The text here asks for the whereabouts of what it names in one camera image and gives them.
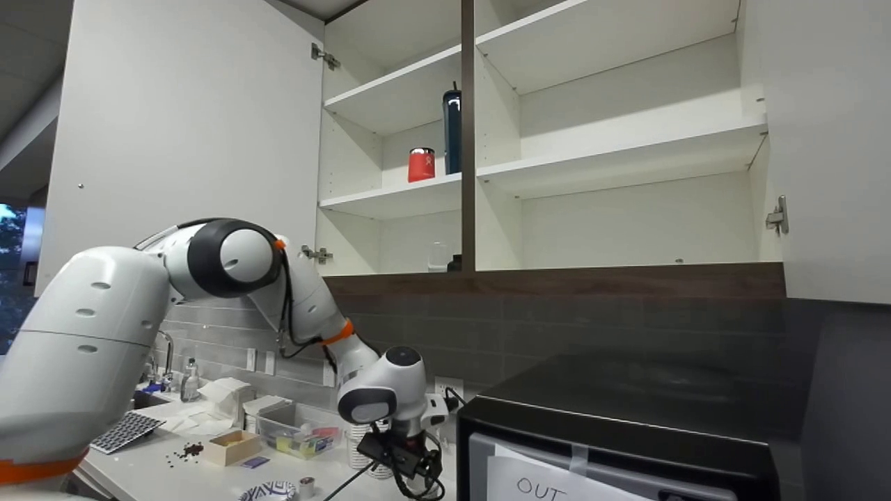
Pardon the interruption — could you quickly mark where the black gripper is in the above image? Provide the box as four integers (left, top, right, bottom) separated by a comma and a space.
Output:
356, 426, 445, 497

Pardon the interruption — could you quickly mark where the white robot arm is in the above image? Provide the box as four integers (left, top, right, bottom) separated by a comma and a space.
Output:
0, 218, 445, 501

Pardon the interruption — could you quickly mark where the clear plastic container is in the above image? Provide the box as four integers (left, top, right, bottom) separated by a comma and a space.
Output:
256, 404, 341, 458

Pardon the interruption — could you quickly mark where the small cardboard box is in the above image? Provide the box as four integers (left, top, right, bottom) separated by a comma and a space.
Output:
201, 430, 263, 468

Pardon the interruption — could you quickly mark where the grey keyboard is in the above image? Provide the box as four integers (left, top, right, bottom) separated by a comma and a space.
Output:
91, 411, 158, 453

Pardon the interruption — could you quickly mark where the red cup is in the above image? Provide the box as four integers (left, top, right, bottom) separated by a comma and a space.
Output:
406, 148, 434, 181

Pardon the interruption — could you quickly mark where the black microwave oven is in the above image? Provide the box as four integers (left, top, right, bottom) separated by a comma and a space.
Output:
458, 350, 803, 501

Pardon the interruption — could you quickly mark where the dark blue water bottle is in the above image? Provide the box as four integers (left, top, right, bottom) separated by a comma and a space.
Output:
444, 84, 462, 174

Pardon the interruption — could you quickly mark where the white cabinet door right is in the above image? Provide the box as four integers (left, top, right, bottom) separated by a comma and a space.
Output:
742, 0, 891, 302

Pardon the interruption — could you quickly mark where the black power cable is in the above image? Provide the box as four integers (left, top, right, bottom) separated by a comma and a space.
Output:
324, 389, 465, 501

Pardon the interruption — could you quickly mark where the white open wall cabinet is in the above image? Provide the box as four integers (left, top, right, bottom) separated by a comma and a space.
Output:
318, 0, 765, 275

